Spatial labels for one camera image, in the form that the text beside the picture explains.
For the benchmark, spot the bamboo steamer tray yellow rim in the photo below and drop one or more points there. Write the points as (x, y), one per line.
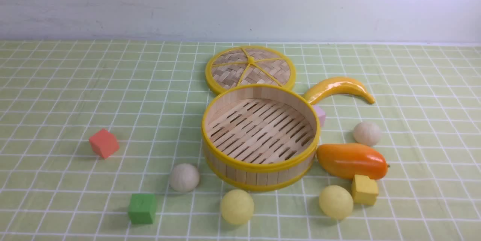
(260, 137)

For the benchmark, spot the white bun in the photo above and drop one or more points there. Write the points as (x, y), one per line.
(184, 177)
(367, 133)

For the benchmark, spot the yellow bun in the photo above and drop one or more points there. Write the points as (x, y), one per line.
(237, 207)
(336, 202)

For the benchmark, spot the pink wooden block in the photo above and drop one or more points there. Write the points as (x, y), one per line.
(320, 114)

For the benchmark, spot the green wooden cube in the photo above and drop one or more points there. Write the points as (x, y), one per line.
(142, 208)

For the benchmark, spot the red wooden cube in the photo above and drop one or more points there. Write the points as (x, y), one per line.
(104, 143)

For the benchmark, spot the orange toy mango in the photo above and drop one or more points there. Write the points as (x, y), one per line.
(346, 160)

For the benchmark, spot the yellow wooden cube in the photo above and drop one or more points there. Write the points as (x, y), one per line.
(364, 190)

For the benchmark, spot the woven bamboo steamer lid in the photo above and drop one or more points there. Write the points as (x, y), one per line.
(249, 65)

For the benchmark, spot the green checkered tablecloth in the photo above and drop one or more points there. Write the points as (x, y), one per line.
(151, 95)

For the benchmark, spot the yellow toy banana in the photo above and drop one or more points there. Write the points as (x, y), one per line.
(335, 86)

